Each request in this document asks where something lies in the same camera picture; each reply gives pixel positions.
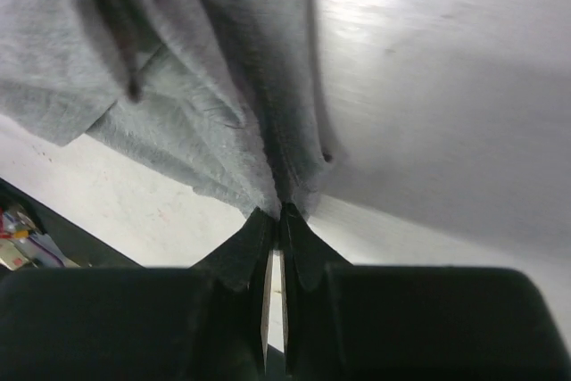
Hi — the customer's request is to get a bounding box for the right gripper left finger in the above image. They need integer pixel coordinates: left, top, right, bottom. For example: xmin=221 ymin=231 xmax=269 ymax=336
xmin=1 ymin=211 xmax=273 ymax=380

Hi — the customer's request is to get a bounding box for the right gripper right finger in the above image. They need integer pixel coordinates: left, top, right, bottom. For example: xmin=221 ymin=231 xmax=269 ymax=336
xmin=278 ymin=203 xmax=570 ymax=380

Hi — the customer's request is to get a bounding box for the grey t shirt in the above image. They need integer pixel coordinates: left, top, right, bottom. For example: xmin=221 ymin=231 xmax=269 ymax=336
xmin=1 ymin=0 xmax=331 ymax=217

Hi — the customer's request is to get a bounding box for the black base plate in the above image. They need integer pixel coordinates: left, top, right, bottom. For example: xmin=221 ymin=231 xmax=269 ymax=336
xmin=1 ymin=179 xmax=139 ymax=268

